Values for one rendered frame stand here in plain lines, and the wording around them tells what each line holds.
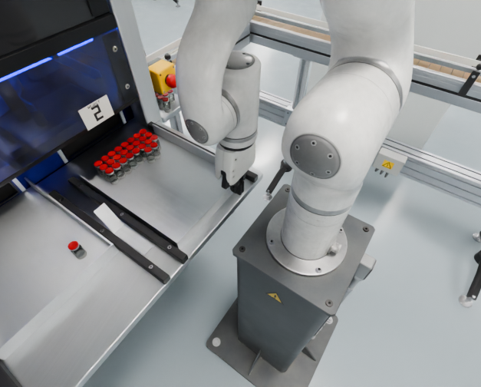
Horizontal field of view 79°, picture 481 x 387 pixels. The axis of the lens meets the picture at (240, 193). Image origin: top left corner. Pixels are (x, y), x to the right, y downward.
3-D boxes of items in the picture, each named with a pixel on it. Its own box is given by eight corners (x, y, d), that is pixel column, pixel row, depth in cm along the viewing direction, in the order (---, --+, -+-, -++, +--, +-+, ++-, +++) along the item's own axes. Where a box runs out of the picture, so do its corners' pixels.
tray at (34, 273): (-78, 259, 64) (-92, 252, 61) (32, 186, 78) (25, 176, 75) (4, 360, 52) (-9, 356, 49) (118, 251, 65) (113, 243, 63)
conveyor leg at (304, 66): (276, 170, 191) (293, 53, 132) (283, 162, 196) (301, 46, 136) (288, 176, 188) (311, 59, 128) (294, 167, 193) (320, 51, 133)
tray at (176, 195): (85, 184, 78) (79, 175, 75) (156, 133, 91) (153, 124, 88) (179, 250, 66) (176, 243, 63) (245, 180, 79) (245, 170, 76)
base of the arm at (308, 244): (358, 230, 71) (388, 180, 57) (325, 294, 61) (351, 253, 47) (289, 195, 78) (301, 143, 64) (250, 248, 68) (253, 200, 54)
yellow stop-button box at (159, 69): (146, 87, 93) (140, 66, 87) (162, 78, 96) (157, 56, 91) (163, 95, 90) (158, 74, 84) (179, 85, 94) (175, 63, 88)
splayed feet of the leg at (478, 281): (454, 302, 145) (472, 292, 134) (470, 231, 171) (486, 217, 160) (472, 311, 142) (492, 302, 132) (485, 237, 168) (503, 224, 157)
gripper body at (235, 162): (235, 114, 63) (236, 153, 72) (205, 140, 58) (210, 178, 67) (265, 127, 60) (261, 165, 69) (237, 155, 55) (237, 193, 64)
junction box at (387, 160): (371, 166, 141) (378, 152, 134) (374, 160, 144) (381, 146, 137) (396, 176, 137) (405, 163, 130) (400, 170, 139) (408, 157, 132)
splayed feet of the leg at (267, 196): (259, 198, 186) (261, 183, 176) (296, 153, 212) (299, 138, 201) (270, 203, 184) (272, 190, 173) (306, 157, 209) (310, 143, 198)
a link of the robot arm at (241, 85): (238, 147, 53) (265, 121, 58) (238, 81, 43) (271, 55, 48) (203, 130, 56) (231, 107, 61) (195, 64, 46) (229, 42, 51)
